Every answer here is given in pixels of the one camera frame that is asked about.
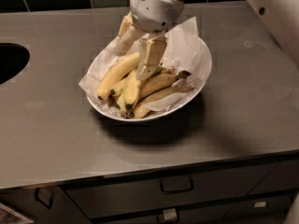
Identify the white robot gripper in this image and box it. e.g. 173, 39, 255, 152
115, 0, 184, 81

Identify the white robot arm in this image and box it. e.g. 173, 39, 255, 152
115, 0, 299, 80

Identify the long yellow banana left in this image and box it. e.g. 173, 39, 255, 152
96, 52, 140, 101

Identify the white oval bowl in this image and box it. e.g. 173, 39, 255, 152
85, 26, 213, 123

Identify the yellow banana with dark stem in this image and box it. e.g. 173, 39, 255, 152
139, 70, 191, 99

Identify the small yellow banana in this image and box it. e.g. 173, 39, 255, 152
109, 78, 126, 99

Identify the short yellow banana bottom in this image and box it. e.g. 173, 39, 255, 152
117, 94, 128, 118

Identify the white paper liner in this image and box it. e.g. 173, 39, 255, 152
78, 16, 204, 119

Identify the dark round sink opening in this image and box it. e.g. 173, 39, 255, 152
0, 43, 30, 84

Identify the grey cabinet door left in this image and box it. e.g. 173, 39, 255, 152
0, 187, 91, 224

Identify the lower grey drawer with label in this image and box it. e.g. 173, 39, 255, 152
93, 203, 235, 224

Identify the grey drawer right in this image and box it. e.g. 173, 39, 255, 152
249, 159, 299, 195

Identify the lower right drawer with label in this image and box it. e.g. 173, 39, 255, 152
224, 193, 293, 219

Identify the grey drawer with handle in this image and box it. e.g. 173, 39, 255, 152
66, 163, 275, 218

